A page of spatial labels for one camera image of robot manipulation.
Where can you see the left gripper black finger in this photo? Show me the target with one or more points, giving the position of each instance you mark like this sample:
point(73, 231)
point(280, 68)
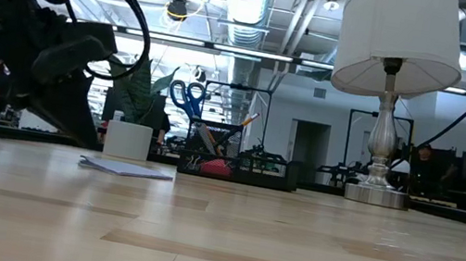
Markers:
point(76, 115)

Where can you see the pale sticky note pad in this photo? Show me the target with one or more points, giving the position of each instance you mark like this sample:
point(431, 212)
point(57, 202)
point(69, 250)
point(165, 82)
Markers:
point(123, 169)

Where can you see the orange pencil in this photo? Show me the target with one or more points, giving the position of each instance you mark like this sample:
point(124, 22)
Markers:
point(251, 118)
point(217, 147)

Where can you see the black pen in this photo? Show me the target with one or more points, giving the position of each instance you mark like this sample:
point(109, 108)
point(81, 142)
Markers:
point(227, 140)

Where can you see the black mesh desk organizer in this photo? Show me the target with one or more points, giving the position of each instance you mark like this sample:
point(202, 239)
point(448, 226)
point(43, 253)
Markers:
point(254, 173)

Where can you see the black background robot arm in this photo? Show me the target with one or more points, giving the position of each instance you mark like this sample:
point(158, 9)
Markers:
point(343, 171)

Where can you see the small white bottle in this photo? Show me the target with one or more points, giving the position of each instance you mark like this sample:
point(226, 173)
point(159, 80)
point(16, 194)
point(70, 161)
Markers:
point(119, 115)

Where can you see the green plant in white pot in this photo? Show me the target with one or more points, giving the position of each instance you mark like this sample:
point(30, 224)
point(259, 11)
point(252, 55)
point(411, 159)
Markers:
point(128, 142)

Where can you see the black background monitor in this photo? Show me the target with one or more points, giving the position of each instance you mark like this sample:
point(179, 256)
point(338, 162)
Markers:
point(158, 102)

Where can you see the black ceiling device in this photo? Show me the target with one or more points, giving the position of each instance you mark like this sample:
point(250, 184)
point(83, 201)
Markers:
point(178, 7)

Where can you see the white shade silver table lamp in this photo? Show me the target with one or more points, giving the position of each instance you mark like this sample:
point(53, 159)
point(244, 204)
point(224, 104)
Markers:
point(393, 34)

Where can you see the white round globe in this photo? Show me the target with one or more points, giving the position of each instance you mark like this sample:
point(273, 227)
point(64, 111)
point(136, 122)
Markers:
point(401, 166)

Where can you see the silver spiral ventilation duct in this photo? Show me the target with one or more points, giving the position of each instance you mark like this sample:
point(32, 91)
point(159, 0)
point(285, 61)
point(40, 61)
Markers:
point(248, 6)

